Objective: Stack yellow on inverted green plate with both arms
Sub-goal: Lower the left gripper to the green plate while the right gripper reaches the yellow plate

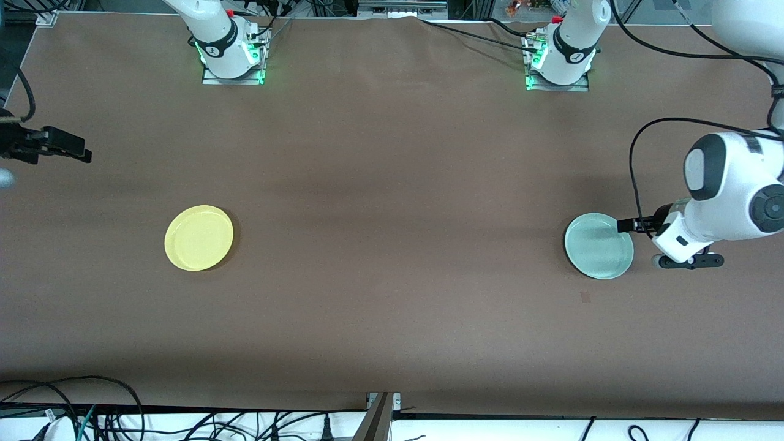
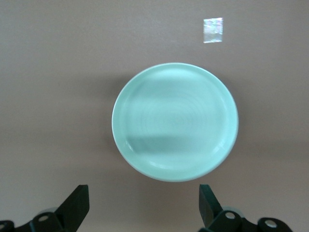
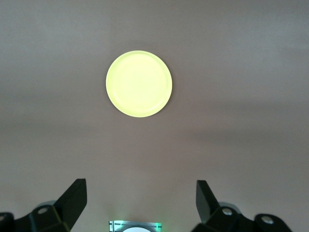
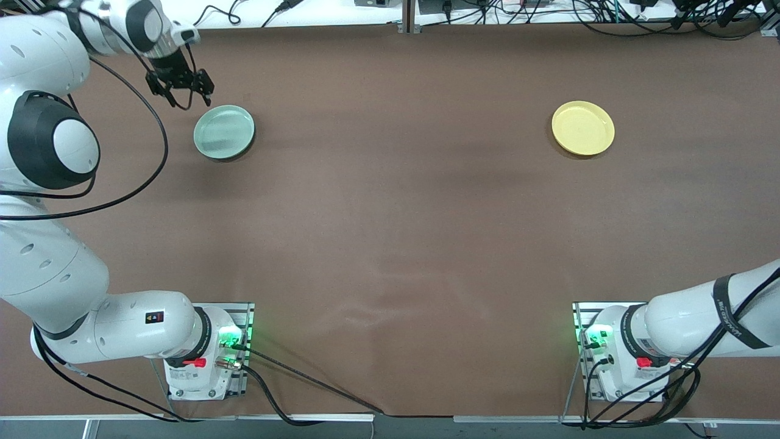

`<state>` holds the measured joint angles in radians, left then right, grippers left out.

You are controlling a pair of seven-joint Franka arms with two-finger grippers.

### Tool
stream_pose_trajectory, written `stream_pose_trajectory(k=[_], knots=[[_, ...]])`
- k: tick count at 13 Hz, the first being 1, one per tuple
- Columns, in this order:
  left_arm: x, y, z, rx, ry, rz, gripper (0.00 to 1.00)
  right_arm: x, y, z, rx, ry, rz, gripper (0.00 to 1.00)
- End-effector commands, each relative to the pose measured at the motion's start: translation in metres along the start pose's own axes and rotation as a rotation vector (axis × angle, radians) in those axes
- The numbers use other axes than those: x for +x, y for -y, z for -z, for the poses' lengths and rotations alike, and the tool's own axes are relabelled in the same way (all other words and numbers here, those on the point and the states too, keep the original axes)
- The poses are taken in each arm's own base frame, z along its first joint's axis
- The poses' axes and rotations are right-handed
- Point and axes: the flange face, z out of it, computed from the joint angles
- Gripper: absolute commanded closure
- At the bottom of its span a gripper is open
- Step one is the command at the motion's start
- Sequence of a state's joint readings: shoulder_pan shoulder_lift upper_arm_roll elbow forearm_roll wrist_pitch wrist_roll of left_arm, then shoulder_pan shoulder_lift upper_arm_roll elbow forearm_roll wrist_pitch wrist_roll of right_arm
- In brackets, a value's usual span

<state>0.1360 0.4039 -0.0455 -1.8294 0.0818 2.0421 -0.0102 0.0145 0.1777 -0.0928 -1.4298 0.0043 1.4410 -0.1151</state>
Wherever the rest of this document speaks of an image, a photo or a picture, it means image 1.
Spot pale green round plate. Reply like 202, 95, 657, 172
563, 212, 635, 281

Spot yellow round plate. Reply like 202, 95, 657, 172
164, 205, 235, 272

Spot aluminium profile strut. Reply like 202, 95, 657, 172
352, 392, 402, 441

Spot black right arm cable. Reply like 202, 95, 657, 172
0, 66, 36, 124

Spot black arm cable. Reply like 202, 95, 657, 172
0, 66, 36, 124
609, 0, 784, 225

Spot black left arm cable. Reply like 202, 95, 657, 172
609, 0, 784, 225

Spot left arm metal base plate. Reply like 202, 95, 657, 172
523, 33, 590, 93

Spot black cable across table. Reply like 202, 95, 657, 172
419, 17, 541, 53

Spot large looped black cable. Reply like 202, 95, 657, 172
0, 375, 145, 441

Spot green cable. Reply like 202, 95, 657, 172
76, 404, 99, 441

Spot metal bracket with ports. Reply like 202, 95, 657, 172
356, 0, 448, 17

